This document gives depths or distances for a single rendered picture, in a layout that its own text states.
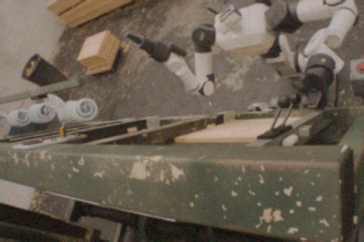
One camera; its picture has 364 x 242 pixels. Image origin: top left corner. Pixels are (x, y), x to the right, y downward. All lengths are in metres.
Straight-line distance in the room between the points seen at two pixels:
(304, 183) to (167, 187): 0.20
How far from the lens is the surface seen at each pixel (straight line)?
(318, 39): 1.03
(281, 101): 0.87
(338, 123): 1.56
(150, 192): 0.49
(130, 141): 1.08
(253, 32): 1.41
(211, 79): 1.60
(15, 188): 4.86
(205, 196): 0.43
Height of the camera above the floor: 2.27
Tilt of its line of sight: 46 degrees down
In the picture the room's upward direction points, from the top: 53 degrees counter-clockwise
